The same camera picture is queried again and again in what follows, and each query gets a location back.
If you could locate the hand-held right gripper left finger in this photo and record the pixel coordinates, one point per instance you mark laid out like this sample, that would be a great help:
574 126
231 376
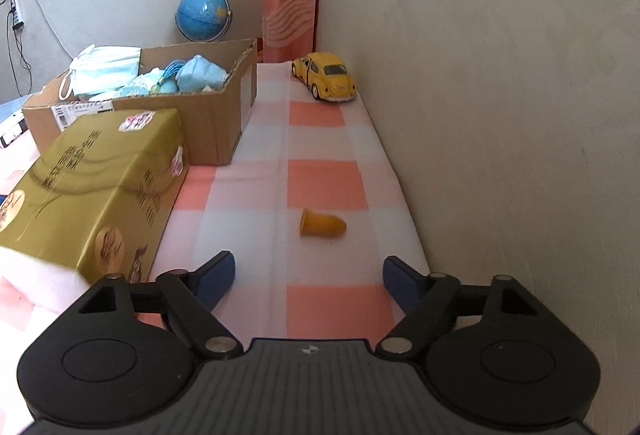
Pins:
220 275

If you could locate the yellow toy car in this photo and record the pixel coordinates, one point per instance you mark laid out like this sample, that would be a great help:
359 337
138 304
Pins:
325 75

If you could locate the gold tissue pack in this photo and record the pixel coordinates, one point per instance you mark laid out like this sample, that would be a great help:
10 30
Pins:
100 175

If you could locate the cardboard box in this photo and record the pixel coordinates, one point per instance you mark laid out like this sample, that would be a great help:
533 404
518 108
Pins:
200 130

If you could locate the black and white carton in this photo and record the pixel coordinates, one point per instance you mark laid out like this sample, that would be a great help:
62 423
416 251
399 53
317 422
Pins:
10 130

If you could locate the orange rubber finger cot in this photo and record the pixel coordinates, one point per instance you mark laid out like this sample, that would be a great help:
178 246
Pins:
320 224

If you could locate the pink checked tablecloth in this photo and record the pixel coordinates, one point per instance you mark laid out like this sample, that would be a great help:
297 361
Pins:
315 175

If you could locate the blue desk globe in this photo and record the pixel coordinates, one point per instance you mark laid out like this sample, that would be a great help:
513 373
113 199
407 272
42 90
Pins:
200 12

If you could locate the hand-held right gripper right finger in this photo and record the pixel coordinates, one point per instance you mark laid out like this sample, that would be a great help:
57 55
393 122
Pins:
397 280

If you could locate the blue tasselled sachet pouch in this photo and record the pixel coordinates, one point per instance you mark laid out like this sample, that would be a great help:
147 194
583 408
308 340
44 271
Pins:
142 85

